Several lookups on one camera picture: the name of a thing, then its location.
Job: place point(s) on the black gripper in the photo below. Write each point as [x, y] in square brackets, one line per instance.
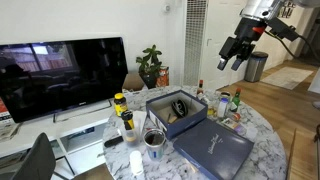
[246, 31]

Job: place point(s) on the grey-blue box lid with script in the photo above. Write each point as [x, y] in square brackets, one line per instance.
[213, 148]

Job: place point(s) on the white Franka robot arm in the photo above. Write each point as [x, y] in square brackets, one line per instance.
[261, 7]

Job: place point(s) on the grey-blue open box base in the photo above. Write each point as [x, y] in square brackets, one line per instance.
[180, 126]

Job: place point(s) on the brown cardboard box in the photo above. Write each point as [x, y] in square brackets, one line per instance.
[133, 82]

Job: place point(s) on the white panel door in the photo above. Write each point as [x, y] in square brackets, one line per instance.
[221, 43]

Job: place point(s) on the steel pedal trash can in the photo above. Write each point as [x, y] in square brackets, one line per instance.
[255, 68]

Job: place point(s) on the green glass bottle red cap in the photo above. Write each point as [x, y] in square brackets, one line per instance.
[235, 101]

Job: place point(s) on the hot sauce bottle red cap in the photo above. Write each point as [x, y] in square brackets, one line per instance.
[200, 90]

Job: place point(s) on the white bottle with blue cap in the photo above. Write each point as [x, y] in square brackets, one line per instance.
[222, 108]

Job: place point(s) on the small jar with red cap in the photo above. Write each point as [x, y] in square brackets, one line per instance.
[236, 116]

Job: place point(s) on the clear bag of snacks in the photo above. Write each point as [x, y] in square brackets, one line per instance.
[233, 125]

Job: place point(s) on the black coiled belt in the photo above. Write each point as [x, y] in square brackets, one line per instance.
[180, 108]

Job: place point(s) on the green potted plant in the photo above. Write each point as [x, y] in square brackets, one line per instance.
[150, 65]

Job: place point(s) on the round white thermostat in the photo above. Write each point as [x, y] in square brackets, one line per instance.
[166, 8]

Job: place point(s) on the steel tumbler with white label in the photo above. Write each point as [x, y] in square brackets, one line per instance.
[154, 146]

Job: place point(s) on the yellow-capped supplement jar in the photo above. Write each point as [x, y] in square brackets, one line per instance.
[120, 105]

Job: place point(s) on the yellow bottle with black cap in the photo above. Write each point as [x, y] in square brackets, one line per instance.
[128, 123]

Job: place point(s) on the clear plastic cup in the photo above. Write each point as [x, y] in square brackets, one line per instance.
[130, 140]

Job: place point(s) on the small white plastic bottle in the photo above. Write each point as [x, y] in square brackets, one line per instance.
[136, 163]

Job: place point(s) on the dark remote control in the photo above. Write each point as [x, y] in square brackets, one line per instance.
[113, 141]

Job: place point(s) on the black flat screen television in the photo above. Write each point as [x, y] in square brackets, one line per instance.
[63, 76]

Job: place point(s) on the white television stand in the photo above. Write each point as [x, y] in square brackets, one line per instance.
[40, 130]

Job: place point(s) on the black chair back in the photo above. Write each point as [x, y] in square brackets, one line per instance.
[36, 160]

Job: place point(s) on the white wall vent grille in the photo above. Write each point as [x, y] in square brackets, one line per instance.
[195, 43]

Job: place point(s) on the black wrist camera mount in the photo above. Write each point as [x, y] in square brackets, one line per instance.
[281, 29]

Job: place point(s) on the dark wall hook rack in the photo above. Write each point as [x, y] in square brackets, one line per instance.
[286, 9]

